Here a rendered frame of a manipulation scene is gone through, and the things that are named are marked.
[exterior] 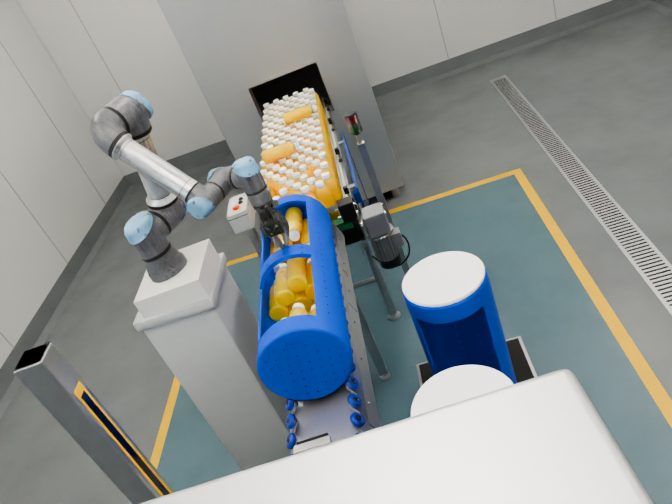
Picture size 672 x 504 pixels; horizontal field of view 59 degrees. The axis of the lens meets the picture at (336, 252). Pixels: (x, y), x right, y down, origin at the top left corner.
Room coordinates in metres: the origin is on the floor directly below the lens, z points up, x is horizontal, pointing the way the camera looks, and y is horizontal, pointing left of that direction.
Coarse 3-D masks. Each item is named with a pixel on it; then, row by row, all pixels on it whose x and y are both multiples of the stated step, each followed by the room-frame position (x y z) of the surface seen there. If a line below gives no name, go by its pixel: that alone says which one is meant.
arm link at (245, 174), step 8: (240, 160) 1.83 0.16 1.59; (248, 160) 1.81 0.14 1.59; (240, 168) 1.79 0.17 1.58; (248, 168) 1.79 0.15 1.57; (256, 168) 1.80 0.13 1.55; (232, 176) 1.82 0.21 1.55; (240, 176) 1.79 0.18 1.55; (248, 176) 1.78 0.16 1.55; (256, 176) 1.79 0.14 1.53; (240, 184) 1.81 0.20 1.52; (248, 184) 1.79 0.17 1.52; (256, 184) 1.79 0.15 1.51; (264, 184) 1.81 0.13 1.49; (248, 192) 1.79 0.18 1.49; (256, 192) 1.79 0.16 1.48
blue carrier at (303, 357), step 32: (320, 224) 2.01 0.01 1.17; (288, 256) 1.77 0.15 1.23; (320, 256) 1.76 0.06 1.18; (320, 288) 1.57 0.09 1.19; (288, 320) 1.42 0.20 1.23; (320, 320) 1.40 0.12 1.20; (288, 352) 1.37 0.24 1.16; (320, 352) 1.36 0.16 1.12; (288, 384) 1.38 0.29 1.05; (320, 384) 1.37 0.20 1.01
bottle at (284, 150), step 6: (282, 144) 2.98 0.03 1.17; (288, 144) 2.96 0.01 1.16; (294, 144) 2.97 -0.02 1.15; (270, 150) 2.98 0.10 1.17; (276, 150) 2.96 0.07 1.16; (282, 150) 2.95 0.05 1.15; (288, 150) 2.95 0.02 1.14; (294, 150) 2.96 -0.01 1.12; (264, 156) 2.97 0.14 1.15; (270, 156) 2.96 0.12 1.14; (276, 156) 2.95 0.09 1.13; (282, 156) 2.95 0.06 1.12; (264, 162) 2.97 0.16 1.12; (270, 162) 2.97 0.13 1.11
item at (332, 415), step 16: (352, 288) 1.99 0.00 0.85; (352, 304) 1.86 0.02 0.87; (352, 320) 1.74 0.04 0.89; (368, 368) 1.53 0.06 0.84; (368, 384) 1.44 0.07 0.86; (304, 400) 1.42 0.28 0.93; (320, 400) 1.39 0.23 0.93; (336, 400) 1.36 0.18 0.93; (368, 400) 1.35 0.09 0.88; (304, 416) 1.35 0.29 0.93; (320, 416) 1.32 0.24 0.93; (336, 416) 1.30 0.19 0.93; (368, 416) 1.28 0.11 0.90; (304, 432) 1.29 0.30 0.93; (320, 432) 1.27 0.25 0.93; (336, 432) 1.24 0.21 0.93; (352, 432) 1.22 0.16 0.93
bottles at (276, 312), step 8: (272, 248) 2.12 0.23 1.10; (280, 264) 2.01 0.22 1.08; (272, 288) 1.84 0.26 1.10; (272, 296) 1.79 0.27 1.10; (296, 296) 1.73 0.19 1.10; (304, 296) 1.71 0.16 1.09; (272, 304) 1.74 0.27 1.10; (304, 304) 1.71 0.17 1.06; (312, 304) 1.70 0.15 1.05; (272, 312) 1.72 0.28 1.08; (280, 312) 1.72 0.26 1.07; (288, 312) 1.71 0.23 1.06
